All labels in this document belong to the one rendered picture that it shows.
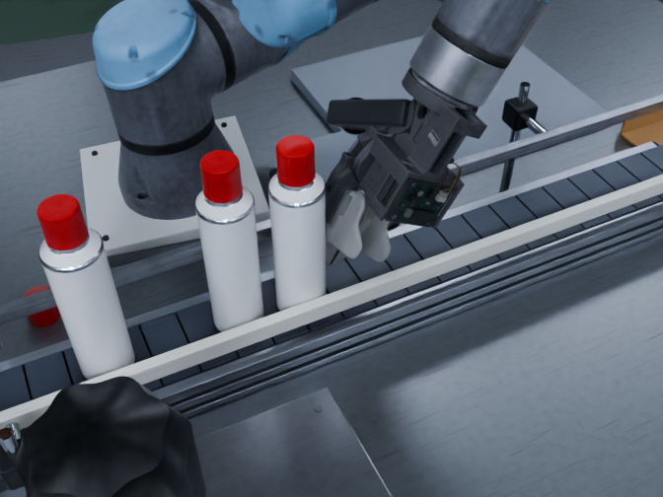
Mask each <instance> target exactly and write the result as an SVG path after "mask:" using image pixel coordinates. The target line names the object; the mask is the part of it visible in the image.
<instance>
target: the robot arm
mask: <svg viewBox="0 0 663 497"><path fill-rule="evenodd" d="M377 1H379V0H124V1H122V2H120V3H118V4H117V5H115V6H114V7H112V8H111V9H110V10H108V11H107V12H106V13H105V14H104V15H103V16H102V18H101V19H100V20H99V22H98V23H97V25H96V27H95V32H94V34H93V49H94V52H95V56H96V67H97V72H98V75H99V77H100V79H101V81H102V82H103V85H104V88H105V92H106V95H107V98H108V101H109V105H110V110H111V113H112V117H113V120H114V123H115V126H116V130H117V133H118V136H119V140H120V152H119V165H118V185H119V188H120V191H121V194H122V198H123V200H124V202H125V203H126V205H127V206H128V207H129V208H130V209H131V210H133V211H134V212H136V213H138V214H140V215H142V216H145V217H148V218H152V219H159V220H178V219H184V218H189V217H193V216H196V211H195V207H194V202H195V198H196V196H197V195H198V194H199V193H200V192H201V191H202V190H203V186H202V179H201V172H200V165H199V164H200V161H201V159H202V158H203V157H204V156H205V155H206V154H208V153H210V152H212V151H217V150H225V151H230V152H232V153H234V151H233V150H232V148H231V146H230V145H229V143H228V142H227V140H226V139H225V137H224V135H223V134H222V132H221V131H220V129H219V127H218V126H217V124H216V123H215V120H214V115H213V110H212V105H211V99H212V98H213V97H215V96H217V95H219V94H220V93H222V92H224V91H226V90H228V89H230V88H232V87H233V86H235V85H237V84H239V83H241V82H242V81H244V80H246V79H248V78H250V77H252V76H253V75H255V74H256V73H258V72H260V71H262V70H263V69H265V68H267V67H271V66H274V65H276V64H278V63H280V62H281V61H282V60H284V59H285V58H286V57H287V56H288V55H289V54H291V53H292V52H294V51H296V50H297V49H298V48H299V47H300V46H301V44H302V43H303V42H304V40H306V39H308V38H310V37H312V36H318V35H321V34H323V33H325V32H326V31H327V30H329V29H330V28H331V27H332V26H333V25H334V24H336V23H338V22H340V21H342V20H343V19H345V18H347V17H349V16H351V15H353V14H354V13H356V12H358V11H360V10H362V9H364V8H365V7H367V6H369V5H371V4H373V3H375V2H377ZM437 1H441V2H442V3H443V4H442V6H441V8H440V9H439V11H438V13H437V15H436V17H435V19H434V20H433V22H432V24H431V25H430V27H429V29H428V30H427V32H426V34H425V36H424V37H423V39H422V41H421V43H420V44H419V46H418V48H417V50H416V52H415V53H414V55H413V57H412V59H411V60H410V62H409V63H410V67H411V68H409V69H408V70H407V72H406V74H405V77H404V78H403V80H402V85H403V87H404V88H405V90H406V91H407V92H408V93H409V94H410V95H411V96H412V97H413V99H412V101H410V100H407V99H386V100H364V99H361V98H350V99H348V100H331V101H330V103H329V109H328V115H327V123H328V124H331V125H335V126H339V127H341V129H343V130H344V131H345V132H347V133H349V134H353V135H358V136H357V138H358V139H357V140H356V141H355V142H354V144H353V145H352V146H351V147H350V149H349V151H348V152H343V153H342V156H341V159H340V161H339V162H338V164H337V165H336V166H335V168H334V169H333V170H332V172H331V174H330V176H329V178H328V180H327V183H326V264H331V265H335V264H336V263H338V262H339V261H341V260H343V259H344V258H346V257H347V256H348V257H349V258H351V259H354V258H356V257H357V256H358V255H359V254H360V252H361V251H363V252H364V253H366V254H367V255H369V256H370V257H372V258H373V259H374V260H376V261H379V262H381V261H384V260H386V259H387V258H388V256H389V254H390V252H391V244H390V240H389V235H388V228H389V225H390V223H391V222H396V223H402V224H409V225H414V226H421V227H427V228H429V227H432V228H433V229H436V228H437V226H438V225H439V223H440V222H441V220H442V219H443V217H444V216H445V214H446V213H447V211H448V209H449V208H450V206H451V205H452V203H453V202H454V200H455V199H456V197H457V196H458V194H459V193H460V191H461V189H462V188H463V186H464V185H465V184H464V183H463V182H462V181H461V180H460V179H459V177H460V174H461V168H460V167H459V166H458V165H457V164H456V163H454V159H453V157H454V155H455V154H456V152H457V150H458V149H459V147H460V146H461V144H462V142H463V141H464V139H465V138H466V136H470V137H474V138H477V139H480V137H481V136H482V134H483V133H484V131H485V129H486V128H487V125H486V124H485V123H484V122H483V121H482V120H480V119H479V118H478V117H477V116H476V113H477V111H478V110H479V107H480V106H483V105H484V103H485V101H486V100H487V98H488V97H489V95H490V94H491V92H492V90H493V89H494V87H495V86H496V84H497V83H498V81H499V79H500V78H501V76H502V75H503V73H504V71H505V70H506V68H507V67H508V65H509V64H510V62H511V61H512V59H513V57H514V56H515V54H516V53H517V51H518V50H519V48H520V46H521V45H522V43H523V42H524V40H525V38H526V37H527V35H528V34H529V32H530V31H531V29H532V27H533V26H534V24H535V23H536V21H537V20H538V19H539V17H540V16H541V14H542V13H543V11H544V9H545V8H546V6H547V5H548V3H551V1H552V0H437ZM452 163H453V164H454V165H456V166H457V167H458V169H459V171H458V175H457V176H456V175H455V174H454V173H453V172H452V171H451V170H450V169H449V168H448V165H449V164H452ZM358 186H360V187H361V189H362V190H363V191H364V193H362V192H359V191H357V189H358ZM451 194H452V195H451ZM450 196H451V197H450ZM449 198H450V199H449ZM448 199H449V200H448ZM447 201H448V202H447ZM446 202H447V203H446ZM445 204H446V205H445ZM444 205H445V206H444ZM443 207H444V208H443ZM442 208H443V209H442ZM441 210H442V211H441ZM440 211H441V212H440ZM439 213H440V214H439ZM438 215H439V216H438Z"/></svg>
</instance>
